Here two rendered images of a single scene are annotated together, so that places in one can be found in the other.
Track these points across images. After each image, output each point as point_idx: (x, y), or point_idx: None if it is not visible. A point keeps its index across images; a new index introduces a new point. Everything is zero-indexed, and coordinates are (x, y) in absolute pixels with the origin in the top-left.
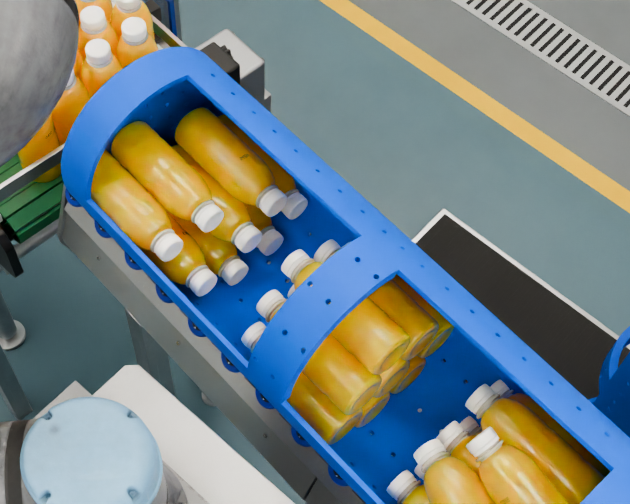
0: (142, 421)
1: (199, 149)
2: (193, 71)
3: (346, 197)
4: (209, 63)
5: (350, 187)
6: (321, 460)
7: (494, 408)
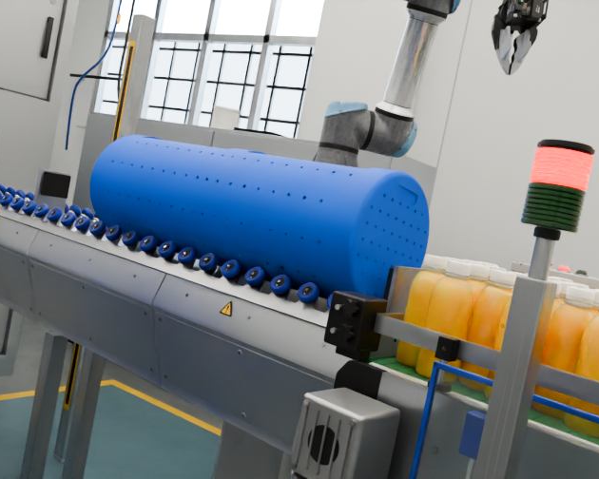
0: (335, 103)
1: None
2: (364, 170)
3: (254, 160)
4: (356, 182)
5: (248, 171)
6: None
7: None
